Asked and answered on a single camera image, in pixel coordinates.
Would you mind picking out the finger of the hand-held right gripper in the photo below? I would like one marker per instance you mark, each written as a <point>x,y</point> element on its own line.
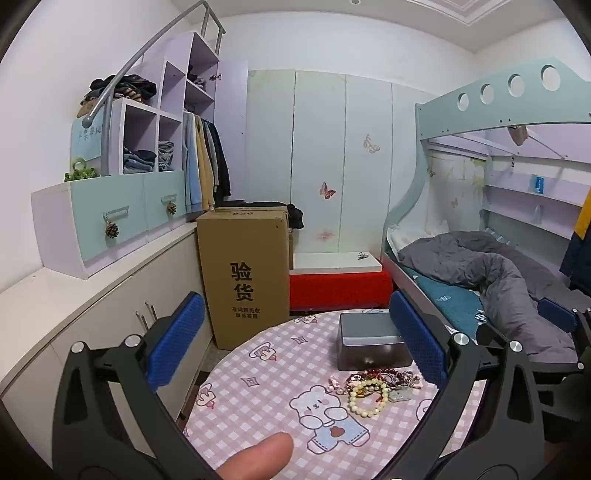
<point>556,314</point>
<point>490,334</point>

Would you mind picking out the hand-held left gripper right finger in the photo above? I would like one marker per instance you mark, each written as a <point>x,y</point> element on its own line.
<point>418,344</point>

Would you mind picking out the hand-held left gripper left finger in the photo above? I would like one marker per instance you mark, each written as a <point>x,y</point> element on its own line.
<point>178,344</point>

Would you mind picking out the grey jewelry box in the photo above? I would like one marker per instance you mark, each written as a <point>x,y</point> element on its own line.
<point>369,341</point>

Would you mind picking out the person's left hand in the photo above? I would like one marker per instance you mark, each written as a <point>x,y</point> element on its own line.
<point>258,457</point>

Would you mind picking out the teal bedsheet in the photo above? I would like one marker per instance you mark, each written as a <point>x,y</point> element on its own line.
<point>448,300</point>

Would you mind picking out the green jade pendant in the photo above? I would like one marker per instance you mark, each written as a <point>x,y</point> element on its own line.
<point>401,395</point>

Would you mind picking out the grey duvet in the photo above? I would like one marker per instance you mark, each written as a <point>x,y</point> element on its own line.
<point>508,277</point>

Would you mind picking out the dark jacket with yellow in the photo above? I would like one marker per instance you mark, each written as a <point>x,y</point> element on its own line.
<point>577,249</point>

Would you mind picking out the pink hair clip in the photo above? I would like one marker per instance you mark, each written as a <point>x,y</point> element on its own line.
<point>334,383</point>

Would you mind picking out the tall cardboard box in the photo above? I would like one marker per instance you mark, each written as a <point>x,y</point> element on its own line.
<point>244,277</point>

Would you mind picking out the red storage bench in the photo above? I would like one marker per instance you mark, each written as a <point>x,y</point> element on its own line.
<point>337,290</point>

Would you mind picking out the small metal clip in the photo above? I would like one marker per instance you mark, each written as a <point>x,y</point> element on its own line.
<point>362,255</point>

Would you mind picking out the pink checked tablecloth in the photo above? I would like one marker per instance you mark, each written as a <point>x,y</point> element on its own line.
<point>277,383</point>

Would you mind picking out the white board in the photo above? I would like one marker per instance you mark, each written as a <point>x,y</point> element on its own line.
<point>332,262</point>

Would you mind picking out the low white cabinet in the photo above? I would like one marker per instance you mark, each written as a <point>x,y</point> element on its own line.
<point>55,314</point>

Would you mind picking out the pine cone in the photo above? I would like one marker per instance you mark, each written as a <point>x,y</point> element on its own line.
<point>112,230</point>
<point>171,208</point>

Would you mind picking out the small blue box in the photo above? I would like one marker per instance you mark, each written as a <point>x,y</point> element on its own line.
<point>538,184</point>

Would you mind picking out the pink flower sticker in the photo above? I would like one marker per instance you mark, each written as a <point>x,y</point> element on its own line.
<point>325,235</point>

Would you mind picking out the lilac stair cabinet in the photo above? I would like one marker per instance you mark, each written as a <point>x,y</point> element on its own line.
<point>115,207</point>

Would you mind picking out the black cloth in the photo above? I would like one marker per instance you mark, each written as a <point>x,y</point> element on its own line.
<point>296,216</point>

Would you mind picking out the pink butterfly sticker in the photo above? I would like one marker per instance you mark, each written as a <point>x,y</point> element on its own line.
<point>327,190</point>

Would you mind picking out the yellow hanging garment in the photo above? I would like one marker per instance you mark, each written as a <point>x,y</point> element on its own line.
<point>206,166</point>

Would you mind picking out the light blue hanging garment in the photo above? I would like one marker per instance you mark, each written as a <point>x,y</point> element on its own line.
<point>191,161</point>

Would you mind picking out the brown hanging tag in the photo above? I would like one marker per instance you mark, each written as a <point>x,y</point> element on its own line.
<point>518,135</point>

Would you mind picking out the folded blue clothes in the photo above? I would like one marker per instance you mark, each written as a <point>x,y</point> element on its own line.
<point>138,161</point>

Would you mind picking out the folded grey clothes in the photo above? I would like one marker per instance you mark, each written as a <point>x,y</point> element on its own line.
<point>166,154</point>

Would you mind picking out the black hanging jacket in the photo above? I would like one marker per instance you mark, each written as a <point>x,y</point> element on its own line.
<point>221,157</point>

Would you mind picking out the green ornament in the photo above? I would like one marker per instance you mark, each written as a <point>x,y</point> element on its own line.
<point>81,171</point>

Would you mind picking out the beige butterfly sticker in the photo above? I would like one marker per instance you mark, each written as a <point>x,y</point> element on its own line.
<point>371,144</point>

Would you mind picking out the white wardrobe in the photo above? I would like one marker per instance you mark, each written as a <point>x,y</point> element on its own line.
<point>318,138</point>

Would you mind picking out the pile of dark clothes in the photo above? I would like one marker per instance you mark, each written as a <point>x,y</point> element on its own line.
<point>124,87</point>

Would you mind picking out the metal handrail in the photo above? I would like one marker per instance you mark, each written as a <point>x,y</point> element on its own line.
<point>138,53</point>

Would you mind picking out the teal bunk bed frame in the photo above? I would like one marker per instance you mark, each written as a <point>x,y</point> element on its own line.
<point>466,110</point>

